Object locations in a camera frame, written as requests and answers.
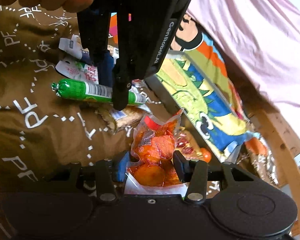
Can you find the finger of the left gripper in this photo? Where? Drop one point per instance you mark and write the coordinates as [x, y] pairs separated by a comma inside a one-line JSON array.
[[121, 70], [94, 24]]

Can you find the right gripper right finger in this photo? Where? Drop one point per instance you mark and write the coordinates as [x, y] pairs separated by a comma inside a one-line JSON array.
[[181, 166]]

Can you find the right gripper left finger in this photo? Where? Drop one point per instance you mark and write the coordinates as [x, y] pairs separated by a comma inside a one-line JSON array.
[[119, 165]]

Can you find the gold red snack packet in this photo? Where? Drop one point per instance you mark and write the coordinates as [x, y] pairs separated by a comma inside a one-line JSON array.
[[187, 145]]

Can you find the small orange tangerine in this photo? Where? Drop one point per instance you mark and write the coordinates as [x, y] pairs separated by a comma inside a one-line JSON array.
[[205, 155]]

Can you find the blue white snack bar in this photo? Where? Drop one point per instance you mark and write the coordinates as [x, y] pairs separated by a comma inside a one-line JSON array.
[[74, 50]]

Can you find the orange snack packet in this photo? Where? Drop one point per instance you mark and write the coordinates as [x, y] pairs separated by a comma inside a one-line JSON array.
[[152, 171]]

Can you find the granola bar clear wrapper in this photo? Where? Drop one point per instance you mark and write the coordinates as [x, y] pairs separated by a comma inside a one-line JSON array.
[[118, 120]]

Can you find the pink white packet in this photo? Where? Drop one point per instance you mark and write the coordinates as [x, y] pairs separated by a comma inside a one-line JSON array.
[[74, 69]]

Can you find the green sausage stick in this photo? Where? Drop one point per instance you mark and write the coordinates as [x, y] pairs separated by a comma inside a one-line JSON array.
[[91, 92]]

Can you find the metal tray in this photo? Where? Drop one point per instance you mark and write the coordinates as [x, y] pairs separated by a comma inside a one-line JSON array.
[[165, 97]]

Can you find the brown monkey print blanket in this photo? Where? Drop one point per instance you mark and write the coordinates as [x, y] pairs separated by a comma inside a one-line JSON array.
[[39, 130]]

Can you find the pink bed sheet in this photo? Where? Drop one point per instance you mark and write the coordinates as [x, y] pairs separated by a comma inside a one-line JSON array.
[[262, 37]]

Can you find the wooden bed frame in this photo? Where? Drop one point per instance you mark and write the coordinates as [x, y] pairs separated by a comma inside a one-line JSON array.
[[285, 146]]

